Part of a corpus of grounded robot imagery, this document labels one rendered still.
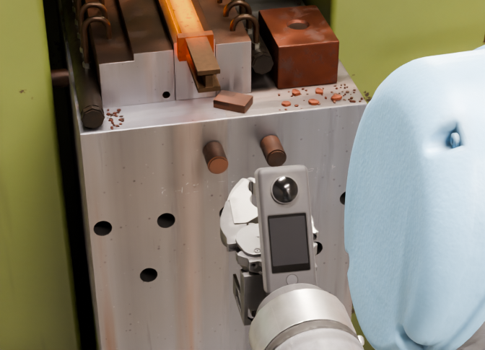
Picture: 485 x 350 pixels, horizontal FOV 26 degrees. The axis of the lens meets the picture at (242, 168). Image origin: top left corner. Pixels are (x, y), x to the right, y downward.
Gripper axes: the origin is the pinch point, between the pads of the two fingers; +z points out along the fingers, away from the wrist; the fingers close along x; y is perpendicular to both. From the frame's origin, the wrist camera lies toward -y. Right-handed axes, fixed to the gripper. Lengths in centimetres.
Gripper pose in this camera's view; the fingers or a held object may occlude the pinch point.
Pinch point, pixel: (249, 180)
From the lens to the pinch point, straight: 108.5
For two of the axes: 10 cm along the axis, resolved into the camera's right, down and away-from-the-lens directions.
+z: -2.1, -5.4, 8.2
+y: 0.0, 8.4, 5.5
